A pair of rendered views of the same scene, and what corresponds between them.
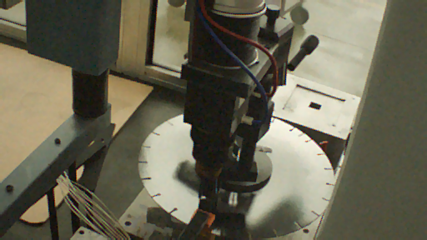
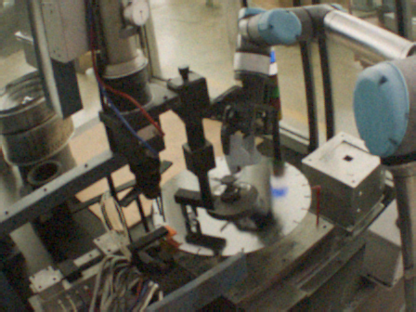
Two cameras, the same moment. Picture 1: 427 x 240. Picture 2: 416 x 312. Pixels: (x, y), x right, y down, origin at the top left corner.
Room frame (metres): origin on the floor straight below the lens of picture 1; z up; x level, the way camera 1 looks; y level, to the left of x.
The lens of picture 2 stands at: (0.10, -0.54, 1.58)
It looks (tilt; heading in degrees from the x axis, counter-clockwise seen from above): 32 degrees down; 38
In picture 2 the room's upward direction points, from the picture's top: 10 degrees counter-clockwise
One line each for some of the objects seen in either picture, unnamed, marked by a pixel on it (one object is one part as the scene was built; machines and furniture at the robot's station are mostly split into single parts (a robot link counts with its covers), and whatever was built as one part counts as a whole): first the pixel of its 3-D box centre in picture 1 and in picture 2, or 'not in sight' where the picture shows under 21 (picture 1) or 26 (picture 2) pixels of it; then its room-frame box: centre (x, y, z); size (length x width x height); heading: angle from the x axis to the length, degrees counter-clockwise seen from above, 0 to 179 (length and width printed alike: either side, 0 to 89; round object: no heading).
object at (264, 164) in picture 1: (239, 161); (230, 195); (0.77, -0.05, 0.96); 0.11 x 0.11 x 0.03
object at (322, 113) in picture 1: (308, 132); (346, 182); (1.07, -0.21, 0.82); 0.18 x 0.18 x 0.15; 73
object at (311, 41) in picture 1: (292, 48); (215, 98); (0.71, -0.09, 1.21); 0.08 x 0.06 x 0.03; 163
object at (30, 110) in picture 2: not in sight; (35, 134); (0.82, 0.74, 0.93); 0.31 x 0.31 x 0.36
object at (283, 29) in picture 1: (262, 74); (192, 120); (0.69, -0.05, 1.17); 0.06 x 0.05 x 0.20; 154
